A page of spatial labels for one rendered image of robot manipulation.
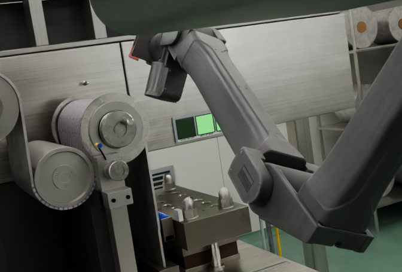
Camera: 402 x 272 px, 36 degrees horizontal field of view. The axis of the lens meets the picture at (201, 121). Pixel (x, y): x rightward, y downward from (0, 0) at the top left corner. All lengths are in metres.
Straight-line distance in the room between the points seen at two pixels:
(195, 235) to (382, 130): 0.81
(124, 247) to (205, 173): 3.12
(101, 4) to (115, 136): 1.09
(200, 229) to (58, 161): 0.33
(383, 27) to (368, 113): 4.15
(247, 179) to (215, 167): 3.71
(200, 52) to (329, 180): 0.36
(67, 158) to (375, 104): 0.78
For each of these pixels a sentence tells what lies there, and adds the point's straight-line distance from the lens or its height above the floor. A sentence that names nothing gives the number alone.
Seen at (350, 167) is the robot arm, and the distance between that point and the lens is 0.59.
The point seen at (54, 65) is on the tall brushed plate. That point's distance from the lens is 1.58.
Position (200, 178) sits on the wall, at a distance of 4.34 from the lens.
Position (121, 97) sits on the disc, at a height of 1.31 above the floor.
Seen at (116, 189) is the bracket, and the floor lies 1.14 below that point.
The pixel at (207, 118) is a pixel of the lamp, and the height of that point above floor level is 1.20.
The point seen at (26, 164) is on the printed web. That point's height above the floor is 1.21.
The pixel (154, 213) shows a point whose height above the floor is 1.06.
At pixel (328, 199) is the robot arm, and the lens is 0.60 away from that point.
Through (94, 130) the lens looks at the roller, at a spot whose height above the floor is 1.26.
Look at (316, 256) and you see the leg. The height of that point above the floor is 0.65.
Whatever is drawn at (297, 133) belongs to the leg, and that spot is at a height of 1.07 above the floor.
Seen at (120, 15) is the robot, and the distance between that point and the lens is 0.15.
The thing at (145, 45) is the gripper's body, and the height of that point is 1.40.
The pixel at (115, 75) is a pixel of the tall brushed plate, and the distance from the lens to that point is 1.62.
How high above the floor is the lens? 1.36
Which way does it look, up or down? 6 degrees down
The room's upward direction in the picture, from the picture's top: 9 degrees counter-clockwise
